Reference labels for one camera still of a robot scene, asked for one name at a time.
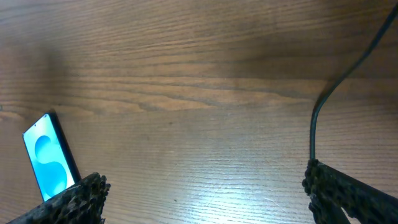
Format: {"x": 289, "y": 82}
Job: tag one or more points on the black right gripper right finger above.
{"x": 335, "y": 197}

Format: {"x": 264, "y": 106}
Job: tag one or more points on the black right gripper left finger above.
{"x": 81, "y": 203}

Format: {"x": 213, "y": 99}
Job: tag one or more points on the blue Samsung Galaxy smartphone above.
{"x": 50, "y": 156}

